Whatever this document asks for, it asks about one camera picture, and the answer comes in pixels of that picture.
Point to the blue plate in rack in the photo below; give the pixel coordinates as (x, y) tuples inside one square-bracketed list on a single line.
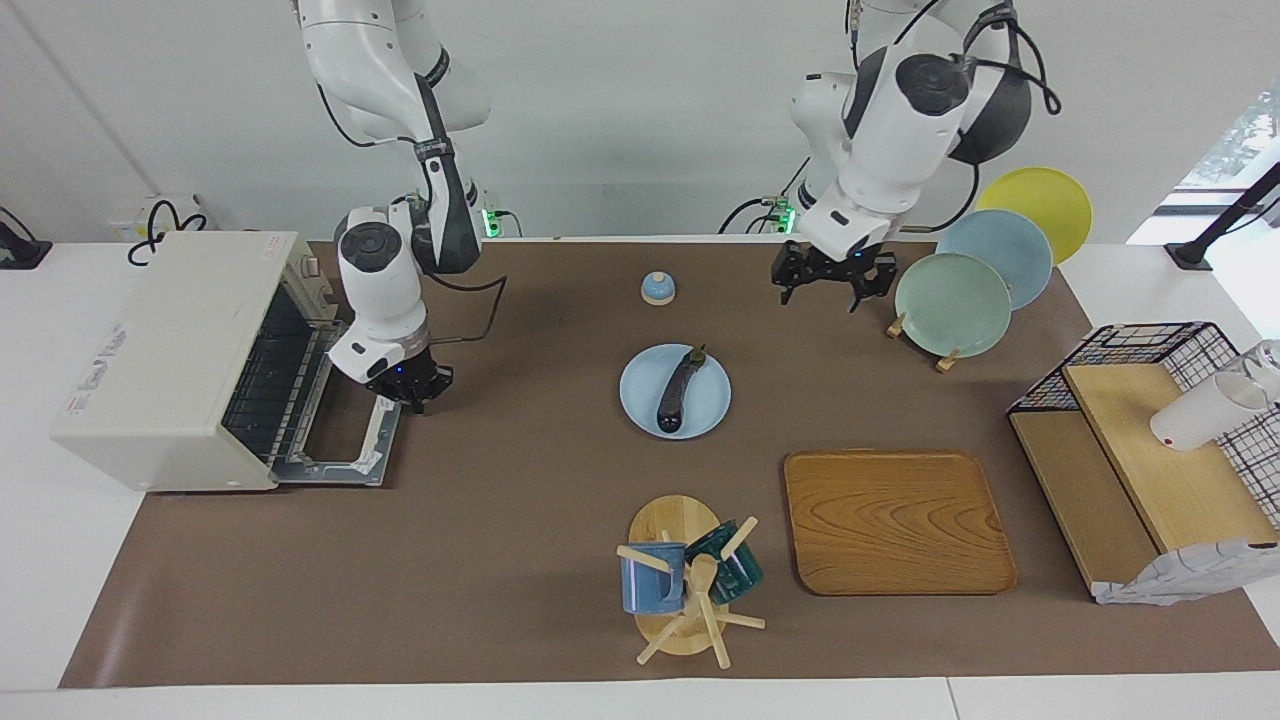
[(1000, 240)]

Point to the white power strip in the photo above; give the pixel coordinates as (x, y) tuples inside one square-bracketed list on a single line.
[(135, 215)]

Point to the dark green mug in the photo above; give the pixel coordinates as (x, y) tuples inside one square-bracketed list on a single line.
[(740, 575)]

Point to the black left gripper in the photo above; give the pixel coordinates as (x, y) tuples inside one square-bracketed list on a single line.
[(835, 268)]

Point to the black clamp mount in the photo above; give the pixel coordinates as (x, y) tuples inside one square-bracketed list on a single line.
[(20, 255)]

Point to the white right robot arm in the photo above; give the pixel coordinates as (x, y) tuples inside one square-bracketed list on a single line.
[(380, 280)]

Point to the white cup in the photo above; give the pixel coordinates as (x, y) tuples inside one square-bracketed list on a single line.
[(1200, 415)]

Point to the yellow plate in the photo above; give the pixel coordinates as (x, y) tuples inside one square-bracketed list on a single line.
[(1040, 195)]

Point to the clear glass cup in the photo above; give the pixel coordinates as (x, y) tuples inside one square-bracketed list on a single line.
[(1268, 362)]

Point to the wooden two-tier shelf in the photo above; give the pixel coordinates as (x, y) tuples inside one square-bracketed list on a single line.
[(1180, 480)]

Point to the wooden mug tree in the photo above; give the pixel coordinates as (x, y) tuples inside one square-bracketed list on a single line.
[(675, 520)]

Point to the blue mug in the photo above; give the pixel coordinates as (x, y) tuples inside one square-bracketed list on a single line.
[(645, 585)]

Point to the white toaster oven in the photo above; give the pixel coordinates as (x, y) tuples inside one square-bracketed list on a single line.
[(150, 380)]

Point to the light blue round plate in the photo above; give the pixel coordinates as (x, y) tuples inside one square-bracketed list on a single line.
[(640, 395)]

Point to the metal oven rack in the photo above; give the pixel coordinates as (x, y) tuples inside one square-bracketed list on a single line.
[(270, 390)]

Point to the pale green plate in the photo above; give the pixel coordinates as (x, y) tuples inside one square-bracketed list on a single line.
[(950, 305)]

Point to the grey patterned cloth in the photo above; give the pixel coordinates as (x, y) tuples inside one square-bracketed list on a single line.
[(1180, 575)]

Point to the small blue call bell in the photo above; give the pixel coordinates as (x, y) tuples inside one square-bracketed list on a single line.
[(658, 290)]

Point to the dark purple eggplant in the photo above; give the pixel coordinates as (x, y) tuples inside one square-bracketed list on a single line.
[(675, 395)]

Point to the wooden plate rack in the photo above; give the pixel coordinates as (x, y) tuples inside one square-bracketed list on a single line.
[(895, 326)]

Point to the wooden serving tray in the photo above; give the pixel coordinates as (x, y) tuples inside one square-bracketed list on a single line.
[(900, 520)]

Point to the brown table mat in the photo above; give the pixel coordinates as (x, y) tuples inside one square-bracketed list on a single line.
[(500, 520)]

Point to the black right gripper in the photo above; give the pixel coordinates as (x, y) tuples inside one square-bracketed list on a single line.
[(412, 375)]

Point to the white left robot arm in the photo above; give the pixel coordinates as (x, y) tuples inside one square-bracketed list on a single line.
[(900, 120)]

